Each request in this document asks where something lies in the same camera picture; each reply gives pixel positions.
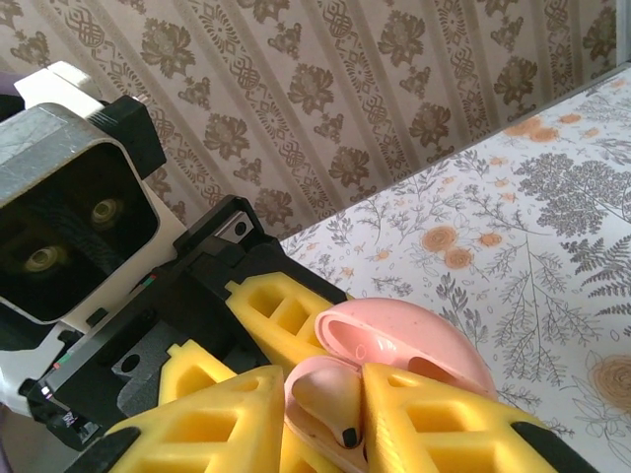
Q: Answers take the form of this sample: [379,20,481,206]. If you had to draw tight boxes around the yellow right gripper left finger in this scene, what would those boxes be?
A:
[63,364,288,473]

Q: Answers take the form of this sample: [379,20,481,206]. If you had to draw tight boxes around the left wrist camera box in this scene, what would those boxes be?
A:
[0,61,167,326]

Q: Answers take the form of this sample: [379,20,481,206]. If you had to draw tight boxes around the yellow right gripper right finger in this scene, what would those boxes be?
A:
[361,363,602,473]

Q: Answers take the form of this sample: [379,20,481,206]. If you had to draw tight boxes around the pink earbud charging case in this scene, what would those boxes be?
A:
[284,297,499,473]

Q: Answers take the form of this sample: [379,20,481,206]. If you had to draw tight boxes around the aluminium corner post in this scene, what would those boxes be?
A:
[610,0,631,70]

